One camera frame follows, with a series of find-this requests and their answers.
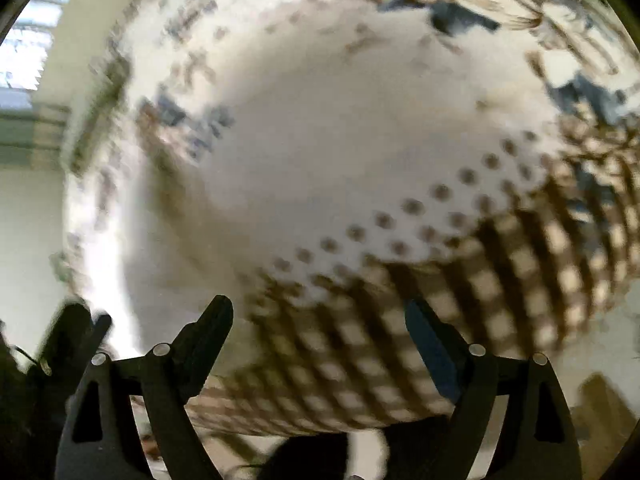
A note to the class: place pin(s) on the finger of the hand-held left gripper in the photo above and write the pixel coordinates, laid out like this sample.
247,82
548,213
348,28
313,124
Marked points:
70,332

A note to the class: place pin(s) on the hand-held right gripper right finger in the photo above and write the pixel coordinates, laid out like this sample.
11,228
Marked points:
431,355

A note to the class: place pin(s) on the white brown patterned pants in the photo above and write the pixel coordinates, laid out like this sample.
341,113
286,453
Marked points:
330,160

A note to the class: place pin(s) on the bright window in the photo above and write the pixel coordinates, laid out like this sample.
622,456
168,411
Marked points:
35,25

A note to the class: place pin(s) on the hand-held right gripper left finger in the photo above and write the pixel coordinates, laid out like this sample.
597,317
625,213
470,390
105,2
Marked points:
216,321

